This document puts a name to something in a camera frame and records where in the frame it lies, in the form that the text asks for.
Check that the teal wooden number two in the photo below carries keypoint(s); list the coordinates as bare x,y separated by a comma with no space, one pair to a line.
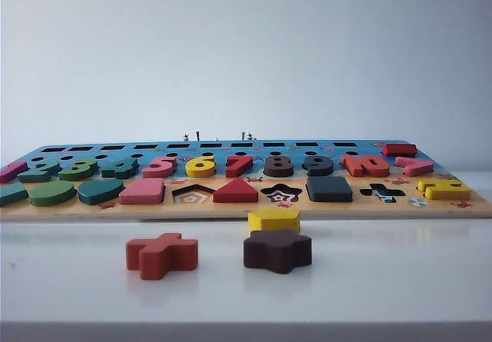
38,173

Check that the red wooden number seven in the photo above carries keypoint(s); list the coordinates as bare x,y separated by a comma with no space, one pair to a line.
235,170

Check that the dark grey number nine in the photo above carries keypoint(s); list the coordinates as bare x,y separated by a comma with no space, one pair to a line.
321,170

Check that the wooden number puzzle board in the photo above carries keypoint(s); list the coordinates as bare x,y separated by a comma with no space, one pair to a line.
246,210

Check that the pink wooden number five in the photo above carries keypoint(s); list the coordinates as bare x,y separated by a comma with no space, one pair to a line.
157,171

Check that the yellow wooden number six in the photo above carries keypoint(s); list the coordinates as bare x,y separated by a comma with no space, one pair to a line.
200,172

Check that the orange wooden number ten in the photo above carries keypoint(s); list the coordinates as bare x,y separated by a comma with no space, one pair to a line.
357,170

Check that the remote controller with toggle switches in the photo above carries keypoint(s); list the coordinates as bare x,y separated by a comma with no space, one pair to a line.
198,136

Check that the red wooden triangle piece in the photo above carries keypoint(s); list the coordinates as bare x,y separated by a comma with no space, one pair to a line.
235,194

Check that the brown wooden number eight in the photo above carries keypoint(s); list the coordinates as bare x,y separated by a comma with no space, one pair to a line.
278,172

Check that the dark teal teardrop piece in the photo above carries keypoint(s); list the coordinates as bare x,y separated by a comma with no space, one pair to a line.
100,193

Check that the green wooden number three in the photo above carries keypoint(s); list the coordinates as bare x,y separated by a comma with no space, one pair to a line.
77,171

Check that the pink wooden rectangle piece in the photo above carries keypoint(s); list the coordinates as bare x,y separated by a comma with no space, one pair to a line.
142,192

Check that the dark grey square block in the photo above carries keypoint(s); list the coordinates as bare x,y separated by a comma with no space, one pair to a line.
328,190

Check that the yellow wooden symbol piece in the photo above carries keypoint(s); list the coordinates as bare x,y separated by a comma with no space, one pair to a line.
442,193

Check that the brown wooden star piece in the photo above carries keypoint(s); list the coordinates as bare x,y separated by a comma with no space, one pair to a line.
276,253

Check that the green wooden oval piece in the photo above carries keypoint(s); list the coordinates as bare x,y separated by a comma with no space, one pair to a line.
52,194

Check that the yellow wooden pentagon piece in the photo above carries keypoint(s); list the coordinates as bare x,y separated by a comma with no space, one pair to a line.
273,221

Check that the teal wooden shape piece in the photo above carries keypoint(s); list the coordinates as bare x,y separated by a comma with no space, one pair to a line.
11,196

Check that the dark green number four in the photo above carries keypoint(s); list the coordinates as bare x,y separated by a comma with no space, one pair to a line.
123,170

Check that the pink wooden number one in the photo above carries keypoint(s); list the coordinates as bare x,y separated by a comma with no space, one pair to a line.
9,173

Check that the orange wooden cross piece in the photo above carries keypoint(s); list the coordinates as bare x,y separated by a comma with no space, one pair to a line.
161,259

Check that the red wooden bar piece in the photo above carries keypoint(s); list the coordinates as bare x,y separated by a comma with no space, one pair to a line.
399,150

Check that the pink wooden symbol piece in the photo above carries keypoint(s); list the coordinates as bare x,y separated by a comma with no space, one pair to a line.
413,168

